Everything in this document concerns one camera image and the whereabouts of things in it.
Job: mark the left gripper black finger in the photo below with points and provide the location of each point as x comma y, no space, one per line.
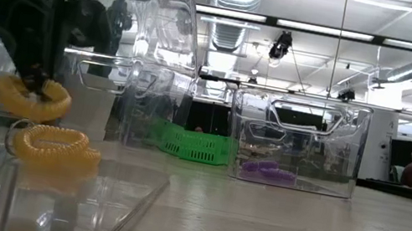
44,85
28,80

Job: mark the black hanging ceiling camera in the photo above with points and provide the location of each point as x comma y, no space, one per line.
281,44
347,94

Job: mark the white pillar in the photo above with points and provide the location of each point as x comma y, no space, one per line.
378,150

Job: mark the large clear plastic bin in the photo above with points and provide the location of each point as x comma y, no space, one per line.
144,79

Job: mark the silver ceiling air duct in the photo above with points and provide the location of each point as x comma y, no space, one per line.
234,1

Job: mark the green plastic basket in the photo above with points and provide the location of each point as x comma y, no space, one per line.
200,146

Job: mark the long ceiling light fixture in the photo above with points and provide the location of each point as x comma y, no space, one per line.
331,31

